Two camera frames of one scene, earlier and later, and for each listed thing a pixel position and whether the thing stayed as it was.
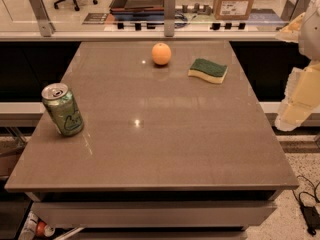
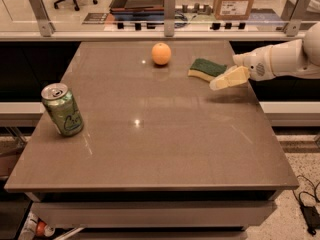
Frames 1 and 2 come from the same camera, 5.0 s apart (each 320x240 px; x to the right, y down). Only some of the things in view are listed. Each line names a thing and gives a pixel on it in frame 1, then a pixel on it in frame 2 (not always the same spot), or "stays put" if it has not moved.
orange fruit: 161,53 stays put
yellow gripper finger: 302,97 → 256,65
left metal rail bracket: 44,24 stays put
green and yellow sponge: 210,71 stays put
